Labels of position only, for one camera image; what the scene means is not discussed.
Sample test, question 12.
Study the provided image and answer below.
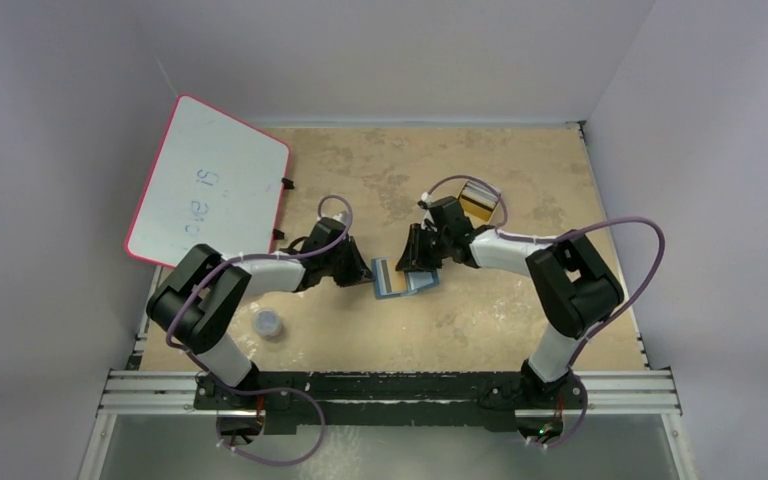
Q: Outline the blue leather card holder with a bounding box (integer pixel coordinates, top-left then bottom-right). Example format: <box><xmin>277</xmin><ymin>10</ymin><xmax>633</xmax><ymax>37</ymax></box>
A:
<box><xmin>371</xmin><ymin>257</ymin><xmax>440</xmax><ymax>300</ymax></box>

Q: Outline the grey striped credit card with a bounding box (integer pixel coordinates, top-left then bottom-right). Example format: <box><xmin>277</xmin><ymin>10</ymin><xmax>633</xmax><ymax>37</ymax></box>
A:
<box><xmin>377</xmin><ymin>258</ymin><xmax>408</xmax><ymax>297</ymax></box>

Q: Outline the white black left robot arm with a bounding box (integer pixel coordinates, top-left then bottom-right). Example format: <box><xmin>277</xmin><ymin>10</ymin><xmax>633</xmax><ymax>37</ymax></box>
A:
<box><xmin>145</xmin><ymin>217</ymin><xmax>373</xmax><ymax>409</ymax></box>

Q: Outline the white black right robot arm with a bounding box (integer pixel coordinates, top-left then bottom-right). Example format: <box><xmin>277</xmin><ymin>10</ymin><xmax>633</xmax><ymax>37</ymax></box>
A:
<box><xmin>396</xmin><ymin>195</ymin><xmax>625</xmax><ymax>407</ymax></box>

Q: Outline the cream oval card tray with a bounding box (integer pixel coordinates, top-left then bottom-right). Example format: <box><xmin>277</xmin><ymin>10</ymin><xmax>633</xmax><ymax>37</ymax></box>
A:
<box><xmin>456</xmin><ymin>180</ymin><xmax>503</xmax><ymax>227</ymax></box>

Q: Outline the stack of cards in tray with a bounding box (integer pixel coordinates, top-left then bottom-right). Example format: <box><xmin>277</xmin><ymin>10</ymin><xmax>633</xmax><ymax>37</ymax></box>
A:
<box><xmin>458</xmin><ymin>182</ymin><xmax>499</xmax><ymax>223</ymax></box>

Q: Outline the pink framed whiteboard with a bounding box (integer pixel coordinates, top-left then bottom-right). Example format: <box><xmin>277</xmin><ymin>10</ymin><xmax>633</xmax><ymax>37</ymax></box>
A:
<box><xmin>124</xmin><ymin>94</ymin><xmax>291</xmax><ymax>267</ymax></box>

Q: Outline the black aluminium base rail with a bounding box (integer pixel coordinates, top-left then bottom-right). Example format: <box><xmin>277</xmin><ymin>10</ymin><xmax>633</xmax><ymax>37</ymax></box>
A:
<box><xmin>100</xmin><ymin>371</ymin><xmax>681</xmax><ymax>438</ymax></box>

